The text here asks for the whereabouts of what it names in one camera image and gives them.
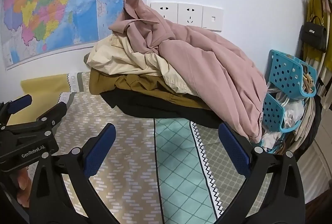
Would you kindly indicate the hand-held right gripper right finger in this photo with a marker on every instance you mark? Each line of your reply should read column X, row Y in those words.
column 233, row 146

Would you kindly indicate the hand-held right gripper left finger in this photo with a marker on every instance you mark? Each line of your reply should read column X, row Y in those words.
column 99, row 151

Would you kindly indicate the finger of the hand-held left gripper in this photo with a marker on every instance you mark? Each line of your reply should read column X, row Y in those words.
column 19, row 104
column 55, row 112

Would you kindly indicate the pink coat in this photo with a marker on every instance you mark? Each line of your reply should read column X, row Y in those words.
column 207, row 63

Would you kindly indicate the person's left hand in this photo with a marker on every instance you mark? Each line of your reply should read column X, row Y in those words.
column 24, row 182

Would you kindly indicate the yellow cloth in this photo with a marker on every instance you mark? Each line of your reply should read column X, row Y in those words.
column 44, row 86

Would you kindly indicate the blue perforated plastic basket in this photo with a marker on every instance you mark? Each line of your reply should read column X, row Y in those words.
column 285, row 71
column 272, row 112

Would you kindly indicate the brown garment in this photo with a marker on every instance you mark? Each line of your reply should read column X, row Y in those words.
column 103, row 84

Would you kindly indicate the patterned bed sheet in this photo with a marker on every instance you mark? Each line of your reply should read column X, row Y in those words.
column 176, row 161

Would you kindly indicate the black garment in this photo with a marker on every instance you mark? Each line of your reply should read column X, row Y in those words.
column 145, row 108

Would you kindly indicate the white crumpled cloth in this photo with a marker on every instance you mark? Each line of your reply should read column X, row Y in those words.
column 293, row 112

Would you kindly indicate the beige hanging cloth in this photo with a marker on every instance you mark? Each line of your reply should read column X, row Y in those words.
column 307, row 115

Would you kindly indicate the cream coat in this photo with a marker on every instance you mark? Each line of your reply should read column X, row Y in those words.
column 124, row 60

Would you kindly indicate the black handbag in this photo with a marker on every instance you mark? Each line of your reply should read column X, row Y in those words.
column 313, row 33

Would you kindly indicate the yellow hanging garment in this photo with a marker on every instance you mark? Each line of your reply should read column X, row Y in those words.
column 317, row 5

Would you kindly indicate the colourful wall map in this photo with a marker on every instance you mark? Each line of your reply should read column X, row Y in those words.
column 51, row 6

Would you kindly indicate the white wall socket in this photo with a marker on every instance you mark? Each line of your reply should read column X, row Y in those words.
column 190, row 14
column 166, row 9

